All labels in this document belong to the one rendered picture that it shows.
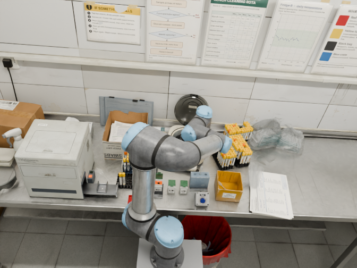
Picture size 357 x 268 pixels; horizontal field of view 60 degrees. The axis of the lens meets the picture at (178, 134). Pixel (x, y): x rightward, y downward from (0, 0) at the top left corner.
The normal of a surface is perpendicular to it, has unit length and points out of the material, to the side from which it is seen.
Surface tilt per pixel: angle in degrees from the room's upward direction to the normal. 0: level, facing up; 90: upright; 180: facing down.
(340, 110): 90
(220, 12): 94
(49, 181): 90
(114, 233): 0
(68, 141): 0
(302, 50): 93
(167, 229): 7
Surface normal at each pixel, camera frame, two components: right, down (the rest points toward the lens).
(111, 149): 0.03, 0.62
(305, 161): 0.08, -0.75
